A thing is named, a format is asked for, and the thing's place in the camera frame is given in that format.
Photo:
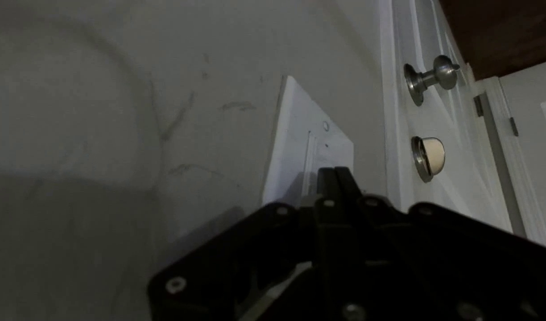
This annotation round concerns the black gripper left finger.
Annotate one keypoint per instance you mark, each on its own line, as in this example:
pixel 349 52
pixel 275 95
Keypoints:
pixel 213 261

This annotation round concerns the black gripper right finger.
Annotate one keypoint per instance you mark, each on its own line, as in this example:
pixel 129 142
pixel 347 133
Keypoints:
pixel 440 261

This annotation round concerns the white panelled door with knob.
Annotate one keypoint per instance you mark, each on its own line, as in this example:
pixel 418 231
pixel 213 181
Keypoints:
pixel 457 154

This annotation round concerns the plain white panelled door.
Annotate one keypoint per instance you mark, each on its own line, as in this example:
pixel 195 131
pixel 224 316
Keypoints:
pixel 534 154

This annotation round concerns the dark door hinge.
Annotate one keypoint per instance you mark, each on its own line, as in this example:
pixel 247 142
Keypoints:
pixel 515 126
pixel 479 106

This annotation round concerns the silver door knob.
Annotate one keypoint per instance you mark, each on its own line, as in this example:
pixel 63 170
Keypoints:
pixel 434 76

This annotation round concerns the white light switch plate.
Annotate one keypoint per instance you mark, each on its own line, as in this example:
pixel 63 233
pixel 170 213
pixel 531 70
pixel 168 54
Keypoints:
pixel 291 143

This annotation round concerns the white door frame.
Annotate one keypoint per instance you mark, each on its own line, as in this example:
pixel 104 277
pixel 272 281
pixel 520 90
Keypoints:
pixel 391 95

